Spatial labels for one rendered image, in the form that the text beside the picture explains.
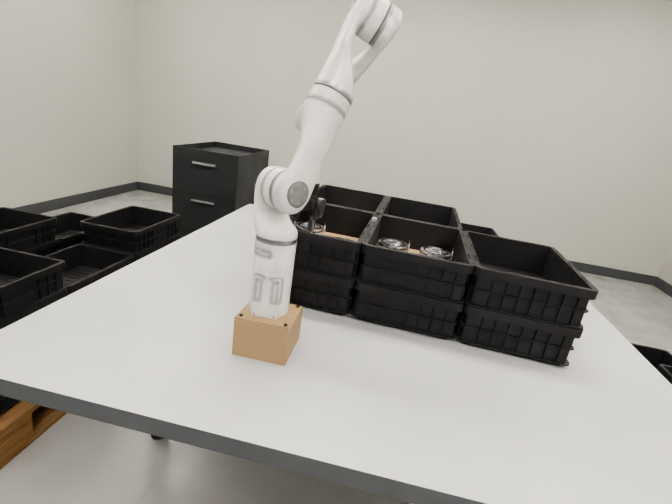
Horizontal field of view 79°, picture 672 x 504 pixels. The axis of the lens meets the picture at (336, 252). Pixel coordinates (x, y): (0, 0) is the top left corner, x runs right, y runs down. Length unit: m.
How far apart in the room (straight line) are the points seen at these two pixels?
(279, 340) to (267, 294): 0.10
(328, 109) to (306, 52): 3.84
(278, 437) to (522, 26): 4.38
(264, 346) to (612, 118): 4.41
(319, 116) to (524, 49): 3.93
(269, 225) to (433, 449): 0.54
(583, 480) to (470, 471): 0.21
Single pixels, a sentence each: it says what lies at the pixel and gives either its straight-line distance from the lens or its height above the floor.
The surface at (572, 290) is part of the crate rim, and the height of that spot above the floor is 0.92.
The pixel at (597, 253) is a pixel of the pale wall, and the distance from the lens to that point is 5.14.
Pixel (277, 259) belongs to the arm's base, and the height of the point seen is 0.94.
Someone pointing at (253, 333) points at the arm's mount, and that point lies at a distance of 0.93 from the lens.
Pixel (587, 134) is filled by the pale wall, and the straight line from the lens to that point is 4.85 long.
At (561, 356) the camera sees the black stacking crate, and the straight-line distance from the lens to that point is 1.25.
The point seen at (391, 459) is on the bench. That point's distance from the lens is 0.80.
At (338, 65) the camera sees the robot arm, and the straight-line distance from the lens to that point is 0.92.
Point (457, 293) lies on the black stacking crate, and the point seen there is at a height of 0.84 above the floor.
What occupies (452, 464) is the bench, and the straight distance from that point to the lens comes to 0.83.
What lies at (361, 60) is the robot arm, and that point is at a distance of 1.04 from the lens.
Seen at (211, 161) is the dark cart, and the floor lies 0.84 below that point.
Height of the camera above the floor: 1.25
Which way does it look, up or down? 19 degrees down
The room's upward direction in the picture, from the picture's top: 9 degrees clockwise
